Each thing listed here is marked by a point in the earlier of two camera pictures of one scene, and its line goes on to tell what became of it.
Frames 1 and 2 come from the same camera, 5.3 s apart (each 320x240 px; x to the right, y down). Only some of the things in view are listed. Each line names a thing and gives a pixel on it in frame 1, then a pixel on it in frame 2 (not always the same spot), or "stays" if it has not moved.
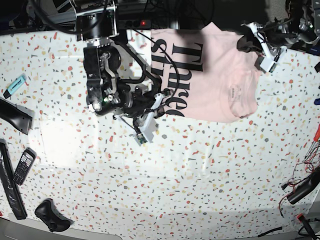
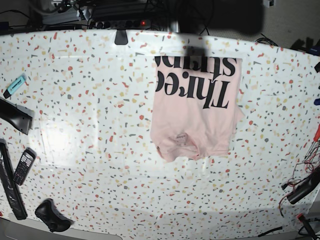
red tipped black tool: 301,217 stays
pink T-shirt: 203,74 to 197,105
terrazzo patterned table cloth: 192,177 stays
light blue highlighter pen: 15,85 stays
